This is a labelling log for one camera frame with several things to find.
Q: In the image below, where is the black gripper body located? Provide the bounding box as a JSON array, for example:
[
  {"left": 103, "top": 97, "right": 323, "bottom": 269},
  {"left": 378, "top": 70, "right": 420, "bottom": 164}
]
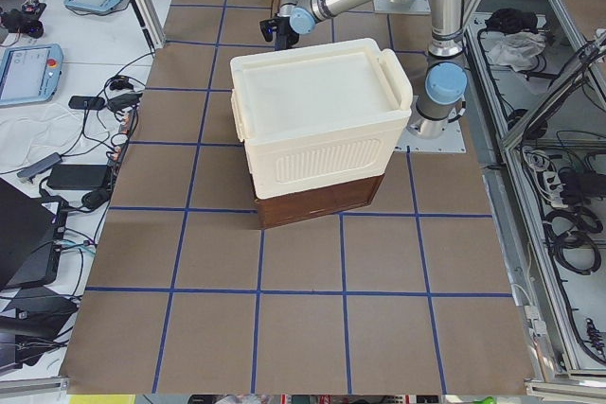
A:
[{"left": 275, "top": 16, "right": 299, "bottom": 50}]

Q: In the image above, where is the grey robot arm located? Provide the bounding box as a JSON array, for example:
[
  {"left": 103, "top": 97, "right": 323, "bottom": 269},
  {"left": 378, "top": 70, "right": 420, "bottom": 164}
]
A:
[{"left": 259, "top": 0, "right": 468, "bottom": 139}]

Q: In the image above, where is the dark wooden drawer cabinet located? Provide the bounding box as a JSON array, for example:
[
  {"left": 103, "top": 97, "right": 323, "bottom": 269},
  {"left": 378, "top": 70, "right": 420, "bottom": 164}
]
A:
[{"left": 254, "top": 174, "right": 384, "bottom": 229}]

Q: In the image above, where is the crumpled white cloth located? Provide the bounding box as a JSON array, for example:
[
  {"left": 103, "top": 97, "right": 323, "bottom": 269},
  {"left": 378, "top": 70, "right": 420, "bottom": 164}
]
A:
[{"left": 487, "top": 31, "right": 546, "bottom": 72}]

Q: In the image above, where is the blue teach pendant near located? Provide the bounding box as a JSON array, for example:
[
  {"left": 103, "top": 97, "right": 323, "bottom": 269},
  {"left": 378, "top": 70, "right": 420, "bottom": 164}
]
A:
[{"left": 1, "top": 44, "right": 63, "bottom": 107}]

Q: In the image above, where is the black power brick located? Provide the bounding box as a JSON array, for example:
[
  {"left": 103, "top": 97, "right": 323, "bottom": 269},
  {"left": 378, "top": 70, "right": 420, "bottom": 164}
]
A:
[{"left": 47, "top": 164, "right": 109, "bottom": 190}]

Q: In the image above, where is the black laptop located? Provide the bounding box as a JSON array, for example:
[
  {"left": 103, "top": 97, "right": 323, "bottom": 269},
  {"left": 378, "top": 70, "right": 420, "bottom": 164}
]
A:
[{"left": 1, "top": 181, "right": 67, "bottom": 290}]

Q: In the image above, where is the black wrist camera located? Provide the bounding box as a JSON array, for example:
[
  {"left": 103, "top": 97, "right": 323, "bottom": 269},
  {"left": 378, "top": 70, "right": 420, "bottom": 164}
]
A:
[{"left": 259, "top": 16, "right": 287, "bottom": 43}]

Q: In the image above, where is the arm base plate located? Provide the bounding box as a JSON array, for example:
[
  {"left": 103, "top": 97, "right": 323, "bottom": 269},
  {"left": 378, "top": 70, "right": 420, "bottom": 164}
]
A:
[{"left": 394, "top": 121, "right": 467, "bottom": 154}]

